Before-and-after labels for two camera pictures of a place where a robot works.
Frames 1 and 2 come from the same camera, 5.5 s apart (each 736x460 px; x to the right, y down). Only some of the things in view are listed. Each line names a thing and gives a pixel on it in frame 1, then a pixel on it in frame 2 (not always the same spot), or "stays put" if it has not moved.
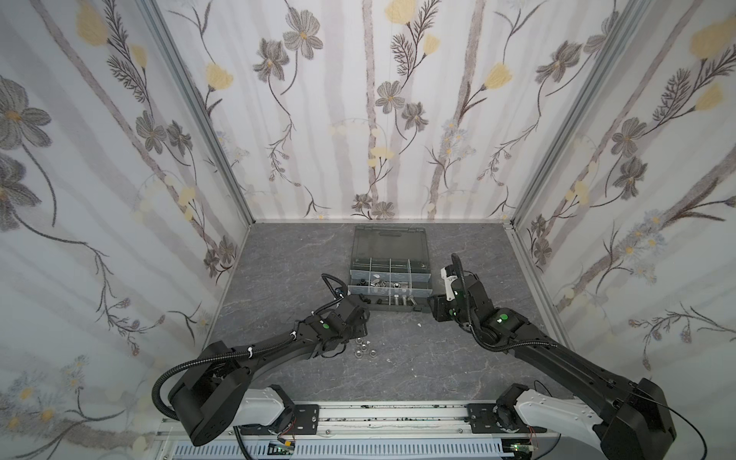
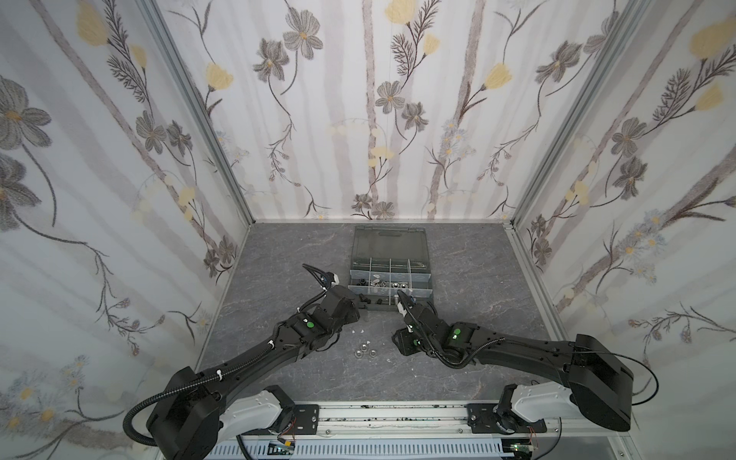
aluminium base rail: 389,420 stays put
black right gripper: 441,305 -> 411,309
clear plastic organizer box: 390,267 stays put
